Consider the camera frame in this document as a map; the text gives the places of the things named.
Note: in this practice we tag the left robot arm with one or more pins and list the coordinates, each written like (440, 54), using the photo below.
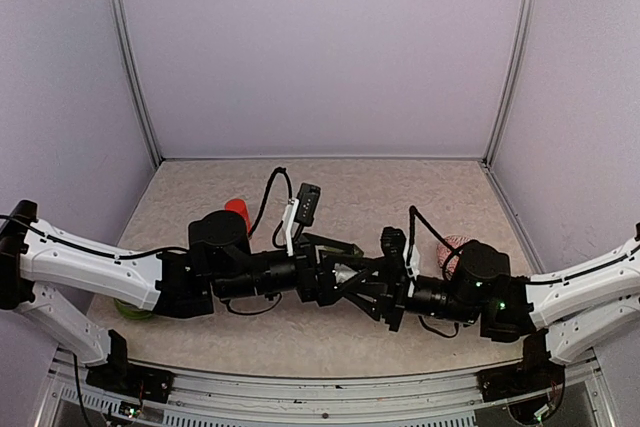
(181, 283)

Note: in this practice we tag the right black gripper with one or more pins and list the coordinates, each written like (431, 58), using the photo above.
(396, 286)

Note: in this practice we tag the green plate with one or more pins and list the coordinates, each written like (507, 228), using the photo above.
(131, 312)

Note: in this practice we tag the green weekly pill organizer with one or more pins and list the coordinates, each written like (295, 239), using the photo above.
(347, 249)

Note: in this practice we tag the small clear white-capped bottle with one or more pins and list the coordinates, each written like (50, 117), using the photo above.
(343, 273)

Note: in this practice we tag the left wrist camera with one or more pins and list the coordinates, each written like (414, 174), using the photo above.
(301, 211)

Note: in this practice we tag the right aluminium frame post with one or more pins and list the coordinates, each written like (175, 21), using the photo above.
(516, 59)

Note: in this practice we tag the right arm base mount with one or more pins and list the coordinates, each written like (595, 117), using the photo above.
(515, 380)

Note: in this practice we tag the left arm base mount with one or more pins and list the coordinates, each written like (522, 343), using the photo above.
(133, 380)

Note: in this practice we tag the aluminium frame post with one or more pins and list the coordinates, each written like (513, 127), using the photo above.
(516, 59)
(134, 83)

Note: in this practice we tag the red patterned oval tin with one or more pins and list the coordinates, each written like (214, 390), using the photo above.
(446, 258)

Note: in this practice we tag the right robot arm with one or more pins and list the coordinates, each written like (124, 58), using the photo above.
(568, 311)

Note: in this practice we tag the front aluminium rail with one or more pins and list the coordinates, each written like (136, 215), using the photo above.
(200, 398)

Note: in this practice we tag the red pill bottle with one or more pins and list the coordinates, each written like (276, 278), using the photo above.
(239, 206)

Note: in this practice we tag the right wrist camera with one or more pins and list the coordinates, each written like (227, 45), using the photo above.
(401, 263)

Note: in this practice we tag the left aluminium frame post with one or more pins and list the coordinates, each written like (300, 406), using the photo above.
(134, 83)

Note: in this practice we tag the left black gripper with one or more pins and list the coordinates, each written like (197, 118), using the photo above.
(321, 290)

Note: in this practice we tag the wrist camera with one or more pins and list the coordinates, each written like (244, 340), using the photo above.
(301, 211)
(401, 263)

